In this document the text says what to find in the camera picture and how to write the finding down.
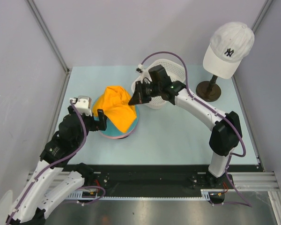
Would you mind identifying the white plastic basket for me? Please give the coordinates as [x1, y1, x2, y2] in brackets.
[128, 59, 186, 110]

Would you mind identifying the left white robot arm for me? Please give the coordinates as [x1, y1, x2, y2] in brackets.
[6, 106, 107, 225]

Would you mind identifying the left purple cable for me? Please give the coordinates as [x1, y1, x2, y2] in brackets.
[7, 99, 87, 223]

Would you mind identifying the aluminium frame rail right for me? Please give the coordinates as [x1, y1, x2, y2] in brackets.
[230, 172, 279, 191]

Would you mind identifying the teal hat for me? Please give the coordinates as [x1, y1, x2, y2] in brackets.
[99, 106, 140, 139]

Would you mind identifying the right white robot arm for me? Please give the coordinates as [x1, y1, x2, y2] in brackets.
[128, 65, 242, 188]

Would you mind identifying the white cable duct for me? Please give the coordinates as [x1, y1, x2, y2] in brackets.
[66, 189, 98, 200]
[200, 189, 225, 200]

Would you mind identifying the purple cable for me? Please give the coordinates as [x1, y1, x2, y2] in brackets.
[140, 51, 246, 157]
[7, 99, 87, 223]

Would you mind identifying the aluminium frame rail left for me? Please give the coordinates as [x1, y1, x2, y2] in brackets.
[26, 171, 70, 190]

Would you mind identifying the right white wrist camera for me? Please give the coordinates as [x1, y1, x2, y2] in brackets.
[136, 63, 149, 79]

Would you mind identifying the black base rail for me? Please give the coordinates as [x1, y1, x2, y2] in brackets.
[60, 164, 235, 200]

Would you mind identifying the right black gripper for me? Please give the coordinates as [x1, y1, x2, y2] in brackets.
[129, 81, 161, 106]

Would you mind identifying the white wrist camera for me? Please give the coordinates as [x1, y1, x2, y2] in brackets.
[69, 96, 93, 116]
[136, 63, 149, 79]

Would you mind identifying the aluminium frame rail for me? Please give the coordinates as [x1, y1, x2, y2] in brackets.
[26, 171, 70, 190]
[230, 172, 279, 191]

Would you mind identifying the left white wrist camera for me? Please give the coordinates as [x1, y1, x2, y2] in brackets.
[69, 96, 93, 116]

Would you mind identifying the white cable duct right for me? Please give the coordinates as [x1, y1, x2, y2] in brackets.
[200, 189, 225, 200]

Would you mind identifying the orange hat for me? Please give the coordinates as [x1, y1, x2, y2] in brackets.
[92, 86, 137, 133]

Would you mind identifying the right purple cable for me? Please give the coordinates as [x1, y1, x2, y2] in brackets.
[140, 51, 246, 157]

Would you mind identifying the pink bucket hat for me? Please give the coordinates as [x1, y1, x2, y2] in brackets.
[99, 127, 136, 139]

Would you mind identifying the white cable duct left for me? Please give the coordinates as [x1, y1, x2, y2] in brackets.
[66, 189, 98, 200]

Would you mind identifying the white hat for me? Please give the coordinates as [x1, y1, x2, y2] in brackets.
[203, 22, 255, 79]

